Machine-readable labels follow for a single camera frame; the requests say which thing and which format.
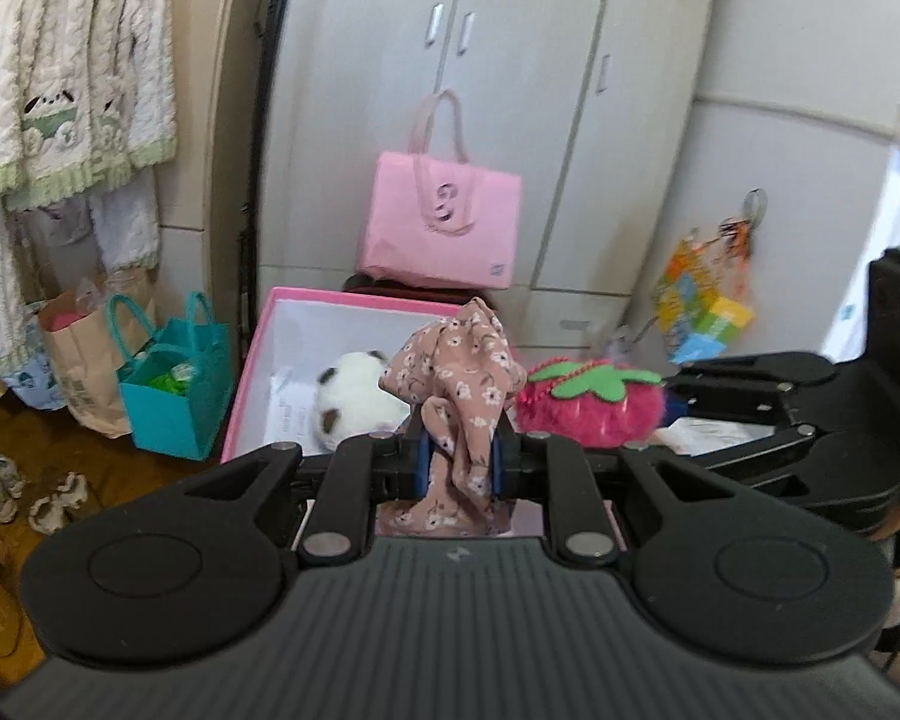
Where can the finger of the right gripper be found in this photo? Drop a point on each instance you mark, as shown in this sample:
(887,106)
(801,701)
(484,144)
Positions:
(750,389)
(765,464)

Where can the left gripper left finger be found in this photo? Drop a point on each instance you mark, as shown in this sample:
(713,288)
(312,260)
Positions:
(348,485)

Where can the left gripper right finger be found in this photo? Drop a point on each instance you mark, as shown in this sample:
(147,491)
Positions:
(554,472)

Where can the white plush sheep toy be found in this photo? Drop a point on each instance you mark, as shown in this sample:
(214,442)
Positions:
(349,401)

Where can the magenta strawberry plush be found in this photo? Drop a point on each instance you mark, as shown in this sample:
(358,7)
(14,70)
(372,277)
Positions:
(596,403)

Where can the pink floral fabric pouch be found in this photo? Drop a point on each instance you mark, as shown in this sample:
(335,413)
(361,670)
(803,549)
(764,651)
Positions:
(458,375)

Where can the white tissue pack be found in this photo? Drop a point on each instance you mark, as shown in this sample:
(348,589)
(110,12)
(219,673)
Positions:
(696,436)

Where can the colourful gift bag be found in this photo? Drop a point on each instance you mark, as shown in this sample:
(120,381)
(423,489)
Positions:
(702,301)

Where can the pink storage box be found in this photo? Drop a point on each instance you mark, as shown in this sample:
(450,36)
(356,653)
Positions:
(311,381)

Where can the black suitcase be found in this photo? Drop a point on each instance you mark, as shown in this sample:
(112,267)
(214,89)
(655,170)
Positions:
(363,284)

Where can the teal paper bag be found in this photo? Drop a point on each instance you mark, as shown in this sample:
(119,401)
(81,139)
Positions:
(176,381)

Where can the pink paper tote bag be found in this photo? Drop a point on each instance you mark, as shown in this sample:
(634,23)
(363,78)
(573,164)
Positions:
(441,224)

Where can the brown paper bag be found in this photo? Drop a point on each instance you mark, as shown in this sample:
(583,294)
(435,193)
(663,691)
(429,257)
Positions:
(83,354)

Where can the grey wardrobe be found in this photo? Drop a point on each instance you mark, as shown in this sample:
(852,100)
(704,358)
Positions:
(629,122)

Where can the cream knitted cardigan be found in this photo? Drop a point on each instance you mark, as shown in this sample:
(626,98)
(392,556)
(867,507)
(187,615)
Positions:
(87,95)

